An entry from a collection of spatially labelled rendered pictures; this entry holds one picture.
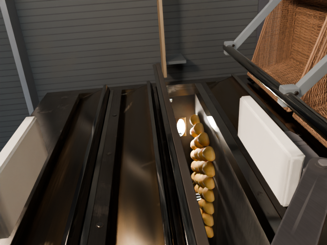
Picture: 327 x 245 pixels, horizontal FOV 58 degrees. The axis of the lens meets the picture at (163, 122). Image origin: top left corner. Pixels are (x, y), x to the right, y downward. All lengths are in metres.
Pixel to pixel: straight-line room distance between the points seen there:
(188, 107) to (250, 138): 1.73
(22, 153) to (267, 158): 0.13
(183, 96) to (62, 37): 2.09
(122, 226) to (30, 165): 0.75
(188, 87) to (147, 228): 1.16
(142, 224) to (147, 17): 2.88
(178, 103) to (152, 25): 1.79
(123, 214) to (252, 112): 0.81
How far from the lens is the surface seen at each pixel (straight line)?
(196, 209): 0.71
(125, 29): 3.54
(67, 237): 0.84
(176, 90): 1.85
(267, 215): 0.93
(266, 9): 1.18
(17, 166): 0.17
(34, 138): 0.19
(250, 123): 0.18
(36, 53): 3.75
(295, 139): 0.17
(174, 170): 0.83
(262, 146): 0.17
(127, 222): 0.93
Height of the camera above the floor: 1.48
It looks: 3 degrees down
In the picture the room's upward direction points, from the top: 96 degrees counter-clockwise
